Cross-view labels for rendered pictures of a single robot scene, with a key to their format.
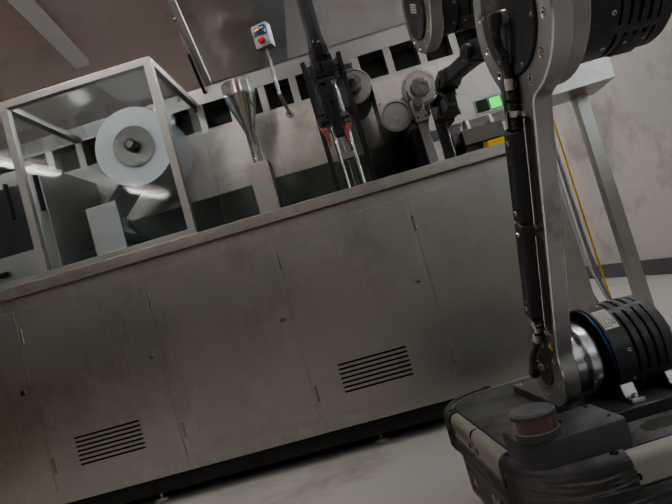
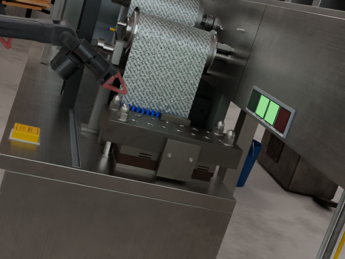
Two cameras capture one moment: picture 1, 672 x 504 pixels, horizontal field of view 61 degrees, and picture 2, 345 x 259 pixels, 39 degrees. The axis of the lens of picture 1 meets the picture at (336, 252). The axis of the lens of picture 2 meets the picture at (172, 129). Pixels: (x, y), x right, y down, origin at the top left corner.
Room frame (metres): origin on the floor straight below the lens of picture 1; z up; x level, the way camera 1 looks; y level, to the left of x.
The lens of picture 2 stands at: (1.90, -1.99, 1.37)
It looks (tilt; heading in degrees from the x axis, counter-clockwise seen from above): 14 degrees down; 69
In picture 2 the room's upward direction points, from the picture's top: 18 degrees clockwise
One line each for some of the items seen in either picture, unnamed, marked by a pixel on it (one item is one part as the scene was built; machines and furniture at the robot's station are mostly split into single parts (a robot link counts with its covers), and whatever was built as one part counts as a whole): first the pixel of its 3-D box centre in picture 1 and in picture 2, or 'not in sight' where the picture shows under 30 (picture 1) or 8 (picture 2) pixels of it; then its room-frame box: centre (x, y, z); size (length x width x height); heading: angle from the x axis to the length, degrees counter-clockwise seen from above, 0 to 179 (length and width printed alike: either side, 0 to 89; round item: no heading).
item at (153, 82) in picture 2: (440, 124); (159, 87); (2.35, -0.57, 1.11); 0.23 x 0.01 x 0.18; 177
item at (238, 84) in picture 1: (238, 90); not in sight; (2.38, 0.21, 1.50); 0.14 x 0.14 x 0.06
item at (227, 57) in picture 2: not in sight; (218, 55); (2.53, -0.52, 1.25); 0.07 x 0.04 x 0.04; 177
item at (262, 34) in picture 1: (262, 36); not in sight; (2.30, 0.05, 1.66); 0.07 x 0.07 x 0.10; 72
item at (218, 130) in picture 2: not in sight; (219, 126); (2.55, -0.65, 1.05); 0.04 x 0.04 x 0.04
